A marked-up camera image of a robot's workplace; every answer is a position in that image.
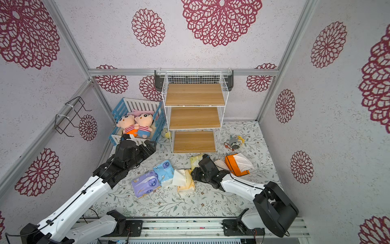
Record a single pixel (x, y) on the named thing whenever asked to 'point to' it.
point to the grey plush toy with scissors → (234, 143)
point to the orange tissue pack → (238, 164)
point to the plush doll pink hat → (144, 120)
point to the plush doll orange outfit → (127, 122)
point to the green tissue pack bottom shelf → (194, 161)
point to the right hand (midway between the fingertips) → (195, 174)
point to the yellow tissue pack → (221, 165)
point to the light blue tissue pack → (164, 173)
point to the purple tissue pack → (145, 183)
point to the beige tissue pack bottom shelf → (183, 179)
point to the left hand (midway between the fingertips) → (151, 147)
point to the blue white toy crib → (127, 104)
